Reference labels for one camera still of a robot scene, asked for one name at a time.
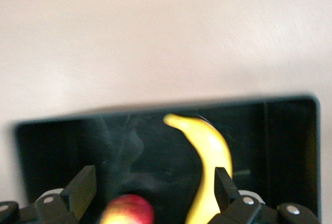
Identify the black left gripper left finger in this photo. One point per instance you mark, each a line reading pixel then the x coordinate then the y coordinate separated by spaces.
pixel 57 208

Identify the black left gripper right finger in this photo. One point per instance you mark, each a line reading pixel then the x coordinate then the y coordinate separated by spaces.
pixel 246 213

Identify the black plastic box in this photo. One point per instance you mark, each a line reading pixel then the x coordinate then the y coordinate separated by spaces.
pixel 64 156

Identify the red yellow apple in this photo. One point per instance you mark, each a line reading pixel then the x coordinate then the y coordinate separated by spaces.
pixel 132 208

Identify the yellow banana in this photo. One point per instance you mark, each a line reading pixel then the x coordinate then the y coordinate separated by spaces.
pixel 215 143

